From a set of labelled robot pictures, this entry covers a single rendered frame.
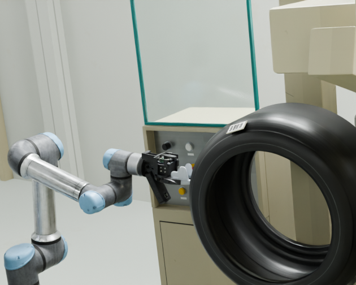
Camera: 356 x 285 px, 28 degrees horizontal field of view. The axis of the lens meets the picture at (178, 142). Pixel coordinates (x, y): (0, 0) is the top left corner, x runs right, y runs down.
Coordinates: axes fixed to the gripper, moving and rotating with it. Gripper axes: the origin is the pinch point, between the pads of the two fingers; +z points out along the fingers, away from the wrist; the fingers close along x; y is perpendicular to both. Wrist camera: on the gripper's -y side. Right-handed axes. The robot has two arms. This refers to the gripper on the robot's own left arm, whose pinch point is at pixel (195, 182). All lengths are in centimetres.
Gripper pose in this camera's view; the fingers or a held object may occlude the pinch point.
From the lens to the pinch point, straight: 228.6
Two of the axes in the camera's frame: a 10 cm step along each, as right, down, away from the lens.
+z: 8.4, 1.6, -5.1
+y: 0.0, -9.6, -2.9
